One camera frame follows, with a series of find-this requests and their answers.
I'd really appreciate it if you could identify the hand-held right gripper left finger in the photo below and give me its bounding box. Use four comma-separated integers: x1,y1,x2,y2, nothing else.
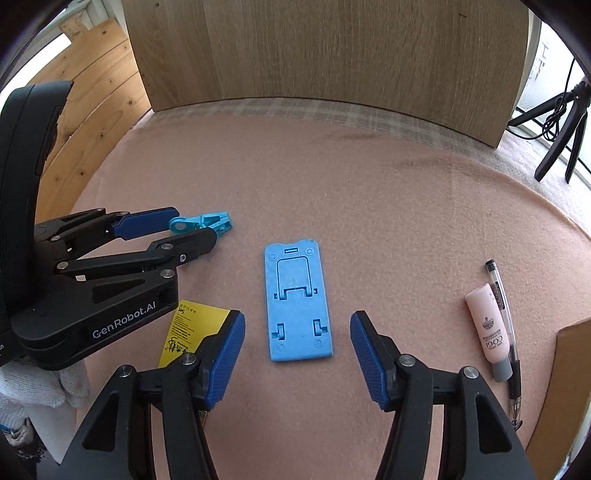
60,310,246,480

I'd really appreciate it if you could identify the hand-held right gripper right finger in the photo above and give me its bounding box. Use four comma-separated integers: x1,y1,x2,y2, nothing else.
349,311,529,480

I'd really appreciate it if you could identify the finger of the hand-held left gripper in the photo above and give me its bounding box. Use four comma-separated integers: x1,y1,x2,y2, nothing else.
34,207,182,254
54,227,219,280

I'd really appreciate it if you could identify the blue clip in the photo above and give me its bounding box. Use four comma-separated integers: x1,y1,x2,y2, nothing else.
168,211,234,238

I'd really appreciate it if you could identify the cardboard box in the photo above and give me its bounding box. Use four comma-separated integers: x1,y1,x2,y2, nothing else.
526,325,591,472

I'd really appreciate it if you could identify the person's left hand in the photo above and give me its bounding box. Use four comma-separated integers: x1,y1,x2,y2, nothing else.
0,357,90,435

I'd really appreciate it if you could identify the yellow and black card ruler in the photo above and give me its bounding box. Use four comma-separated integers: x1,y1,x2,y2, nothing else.
158,300,232,370

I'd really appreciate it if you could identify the pine wood board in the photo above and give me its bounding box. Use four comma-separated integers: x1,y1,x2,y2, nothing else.
25,18,153,222

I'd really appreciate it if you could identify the pink cosmetic tube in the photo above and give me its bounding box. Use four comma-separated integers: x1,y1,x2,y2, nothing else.
465,284,515,382

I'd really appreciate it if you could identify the clear black gel pen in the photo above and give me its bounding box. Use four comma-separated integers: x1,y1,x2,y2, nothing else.
485,259,525,430

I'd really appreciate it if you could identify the pink table cloth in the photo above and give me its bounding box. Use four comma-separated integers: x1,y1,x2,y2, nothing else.
44,115,591,480

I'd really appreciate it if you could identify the large light wood panel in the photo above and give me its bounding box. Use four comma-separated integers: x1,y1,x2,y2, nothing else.
121,0,532,149

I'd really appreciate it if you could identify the black tripod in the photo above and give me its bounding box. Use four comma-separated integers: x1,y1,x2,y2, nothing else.
508,80,591,183

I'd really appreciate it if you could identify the black ring light cable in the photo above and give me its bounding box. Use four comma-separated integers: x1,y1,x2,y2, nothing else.
508,58,580,141

